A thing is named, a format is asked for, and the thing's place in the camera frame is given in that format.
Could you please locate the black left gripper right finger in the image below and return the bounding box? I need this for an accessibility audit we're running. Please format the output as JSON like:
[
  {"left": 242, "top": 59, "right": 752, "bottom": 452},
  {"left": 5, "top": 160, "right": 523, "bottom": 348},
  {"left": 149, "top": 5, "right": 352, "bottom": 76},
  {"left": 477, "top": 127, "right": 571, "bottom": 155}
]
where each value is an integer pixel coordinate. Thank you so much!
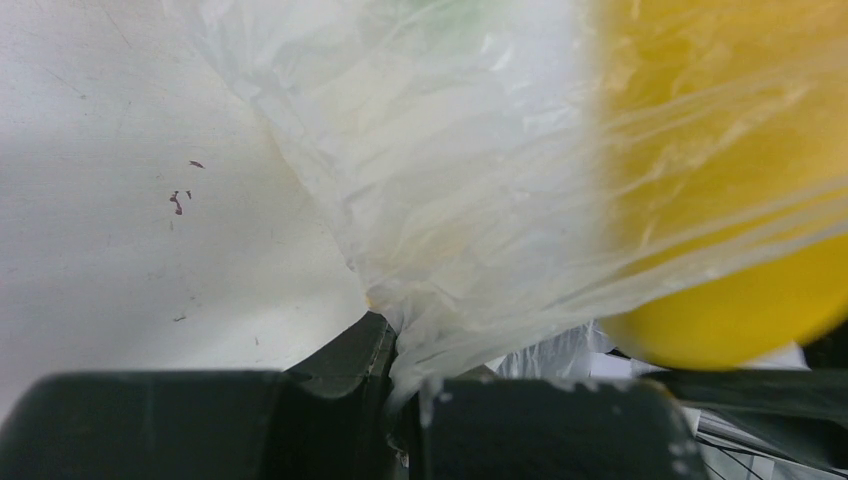
[{"left": 407, "top": 377, "right": 709, "bottom": 479}]

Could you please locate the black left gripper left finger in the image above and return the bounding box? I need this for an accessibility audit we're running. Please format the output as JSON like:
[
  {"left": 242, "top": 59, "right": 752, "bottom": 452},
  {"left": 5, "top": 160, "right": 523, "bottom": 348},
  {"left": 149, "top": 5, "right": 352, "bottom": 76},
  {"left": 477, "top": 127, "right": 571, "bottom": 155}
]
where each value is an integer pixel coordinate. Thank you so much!
[{"left": 1, "top": 313, "right": 395, "bottom": 479}]

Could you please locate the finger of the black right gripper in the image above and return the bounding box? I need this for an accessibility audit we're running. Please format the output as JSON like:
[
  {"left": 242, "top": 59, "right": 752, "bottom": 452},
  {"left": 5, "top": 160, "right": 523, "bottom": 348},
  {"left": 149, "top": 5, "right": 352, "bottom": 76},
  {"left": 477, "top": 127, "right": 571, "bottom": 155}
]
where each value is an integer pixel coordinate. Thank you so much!
[{"left": 642, "top": 369, "right": 847, "bottom": 470}]

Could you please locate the translucent plastic bag with prints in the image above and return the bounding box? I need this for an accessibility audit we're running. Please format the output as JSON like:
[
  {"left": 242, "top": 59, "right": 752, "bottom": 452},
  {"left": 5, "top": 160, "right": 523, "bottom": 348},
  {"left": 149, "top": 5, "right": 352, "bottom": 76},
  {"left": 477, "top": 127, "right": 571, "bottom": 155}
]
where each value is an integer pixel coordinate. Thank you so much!
[{"left": 162, "top": 0, "right": 848, "bottom": 412}]

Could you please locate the yellow fake banana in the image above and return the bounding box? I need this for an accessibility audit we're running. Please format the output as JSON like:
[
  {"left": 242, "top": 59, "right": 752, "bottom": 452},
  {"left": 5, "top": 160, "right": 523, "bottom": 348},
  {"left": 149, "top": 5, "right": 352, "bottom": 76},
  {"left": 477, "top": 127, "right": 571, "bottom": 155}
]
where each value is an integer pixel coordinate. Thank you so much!
[{"left": 598, "top": 1, "right": 847, "bottom": 370}]

